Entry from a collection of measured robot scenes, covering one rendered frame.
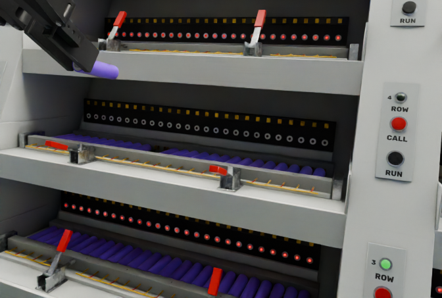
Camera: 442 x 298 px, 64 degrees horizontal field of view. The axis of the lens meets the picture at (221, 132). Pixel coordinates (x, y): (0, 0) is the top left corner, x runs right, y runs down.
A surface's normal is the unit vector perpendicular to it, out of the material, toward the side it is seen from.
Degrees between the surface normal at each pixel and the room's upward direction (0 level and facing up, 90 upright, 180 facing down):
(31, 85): 90
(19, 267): 20
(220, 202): 110
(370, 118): 90
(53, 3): 92
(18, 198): 90
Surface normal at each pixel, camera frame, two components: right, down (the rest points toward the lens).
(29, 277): 0.06, -0.99
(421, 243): -0.31, -0.22
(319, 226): -0.36, 0.11
